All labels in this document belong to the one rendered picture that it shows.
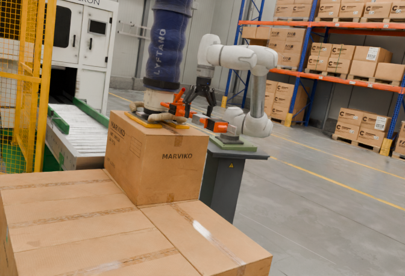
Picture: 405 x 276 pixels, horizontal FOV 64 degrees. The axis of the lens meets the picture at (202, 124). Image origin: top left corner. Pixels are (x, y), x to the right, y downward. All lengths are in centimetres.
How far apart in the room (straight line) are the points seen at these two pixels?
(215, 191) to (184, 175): 74
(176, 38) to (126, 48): 1035
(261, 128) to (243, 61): 96
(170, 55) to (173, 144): 51
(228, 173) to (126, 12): 1016
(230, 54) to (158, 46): 52
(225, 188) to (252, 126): 55
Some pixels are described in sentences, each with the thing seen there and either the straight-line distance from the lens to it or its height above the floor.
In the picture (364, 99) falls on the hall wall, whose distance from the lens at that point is 1032.
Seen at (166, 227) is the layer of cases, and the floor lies 54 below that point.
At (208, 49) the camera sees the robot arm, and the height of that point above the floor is 141.
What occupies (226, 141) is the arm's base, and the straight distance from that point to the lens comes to 251.
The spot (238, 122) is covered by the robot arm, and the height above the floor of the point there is 96.
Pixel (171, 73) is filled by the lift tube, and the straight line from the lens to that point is 190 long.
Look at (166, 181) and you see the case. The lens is 183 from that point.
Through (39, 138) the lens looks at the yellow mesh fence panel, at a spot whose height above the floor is 52.
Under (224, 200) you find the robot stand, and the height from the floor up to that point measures 31.
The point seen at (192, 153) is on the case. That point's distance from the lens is 185.
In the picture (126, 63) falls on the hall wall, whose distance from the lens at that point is 1227.
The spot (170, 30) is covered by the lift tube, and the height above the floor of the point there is 150.
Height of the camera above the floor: 134
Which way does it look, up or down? 10 degrees down
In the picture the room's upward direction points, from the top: 10 degrees clockwise
